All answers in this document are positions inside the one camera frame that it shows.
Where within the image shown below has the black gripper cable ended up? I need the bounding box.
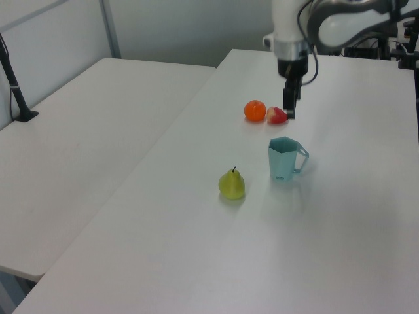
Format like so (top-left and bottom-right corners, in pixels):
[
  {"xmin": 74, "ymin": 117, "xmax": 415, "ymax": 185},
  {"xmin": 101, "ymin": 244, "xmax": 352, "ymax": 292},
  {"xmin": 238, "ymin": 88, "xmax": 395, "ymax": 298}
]
[{"xmin": 296, "ymin": 0, "xmax": 320, "ymax": 86}]

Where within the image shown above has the thin black stand cable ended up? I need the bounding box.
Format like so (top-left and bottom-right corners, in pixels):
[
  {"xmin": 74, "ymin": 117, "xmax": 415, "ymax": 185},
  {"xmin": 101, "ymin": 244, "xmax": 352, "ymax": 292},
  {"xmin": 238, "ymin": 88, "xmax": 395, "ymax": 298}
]
[{"xmin": 9, "ymin": 85, "xmax": 18, "ymax": 121}]

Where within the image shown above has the black equipment box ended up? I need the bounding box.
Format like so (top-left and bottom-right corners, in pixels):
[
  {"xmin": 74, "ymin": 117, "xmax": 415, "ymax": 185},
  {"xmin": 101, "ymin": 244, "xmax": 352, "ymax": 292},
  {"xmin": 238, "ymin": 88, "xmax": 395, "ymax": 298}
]
[{"xmin": 342, "ymin": 36, "xmax": 391, "ymax": 60}]

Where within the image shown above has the black camera stand pole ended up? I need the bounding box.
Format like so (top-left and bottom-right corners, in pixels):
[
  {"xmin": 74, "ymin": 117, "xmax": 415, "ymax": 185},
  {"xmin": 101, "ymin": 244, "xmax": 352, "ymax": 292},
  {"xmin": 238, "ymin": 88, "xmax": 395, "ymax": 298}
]
[{"xmin": 0, "ymin": 34, "xmax": 40, "ymax": 123}]

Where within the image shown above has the black clamp camera stand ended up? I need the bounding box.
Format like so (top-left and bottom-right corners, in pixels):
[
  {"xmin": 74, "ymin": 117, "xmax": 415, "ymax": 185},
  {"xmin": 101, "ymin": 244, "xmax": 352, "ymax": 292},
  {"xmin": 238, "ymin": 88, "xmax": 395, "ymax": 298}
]
[{"xmin": 389, "ymin": 19, "xmax": 419, "ymax": 70}]

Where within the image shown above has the teal hexagonal mug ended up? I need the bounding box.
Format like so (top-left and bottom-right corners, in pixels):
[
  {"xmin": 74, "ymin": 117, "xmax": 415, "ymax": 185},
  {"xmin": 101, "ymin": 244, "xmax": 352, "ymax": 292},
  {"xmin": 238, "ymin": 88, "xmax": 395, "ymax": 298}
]
[{"xmin": 268, "ymin": 136, "xmax": 310, "ymax": 183}]

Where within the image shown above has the orange toy fruit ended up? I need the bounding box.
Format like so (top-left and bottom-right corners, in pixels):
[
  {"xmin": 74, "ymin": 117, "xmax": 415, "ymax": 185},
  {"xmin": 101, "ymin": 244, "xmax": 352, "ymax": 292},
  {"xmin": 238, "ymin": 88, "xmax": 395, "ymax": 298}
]
[{"xmin": 244, "ymin": 99, "xmax": 266, "ymax": 122}]

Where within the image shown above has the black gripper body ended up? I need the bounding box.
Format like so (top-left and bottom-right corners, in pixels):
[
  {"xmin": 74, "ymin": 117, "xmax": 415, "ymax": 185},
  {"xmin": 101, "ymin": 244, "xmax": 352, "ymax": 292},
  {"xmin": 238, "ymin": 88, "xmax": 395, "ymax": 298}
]
[{"xmin": 277, "ymin": 54, "xmax": 310, "ymax": 80}]

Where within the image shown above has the green toy pear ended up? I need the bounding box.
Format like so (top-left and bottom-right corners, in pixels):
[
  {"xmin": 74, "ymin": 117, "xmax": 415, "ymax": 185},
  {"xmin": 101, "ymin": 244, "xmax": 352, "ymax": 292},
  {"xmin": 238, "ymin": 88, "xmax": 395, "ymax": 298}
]
[{"xmin": 218, "ymin": 166, "xmax": 246, "ymax": 201}]

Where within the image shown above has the red toy apple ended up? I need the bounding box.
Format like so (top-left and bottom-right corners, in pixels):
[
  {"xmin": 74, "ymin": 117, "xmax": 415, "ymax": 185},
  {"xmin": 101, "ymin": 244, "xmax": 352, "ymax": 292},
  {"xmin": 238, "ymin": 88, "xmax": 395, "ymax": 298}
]
[{"xmin": 266, "ymin": 106, "xmax": 289, "ymax": 125}]

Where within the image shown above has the grey partition post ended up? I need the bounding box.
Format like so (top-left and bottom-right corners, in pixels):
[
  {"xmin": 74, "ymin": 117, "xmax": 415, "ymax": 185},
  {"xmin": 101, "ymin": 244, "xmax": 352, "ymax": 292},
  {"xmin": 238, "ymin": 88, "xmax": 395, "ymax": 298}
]
[{"xmin": 99, "ymin": 0, "xmax": 122, "ymax": 60}]

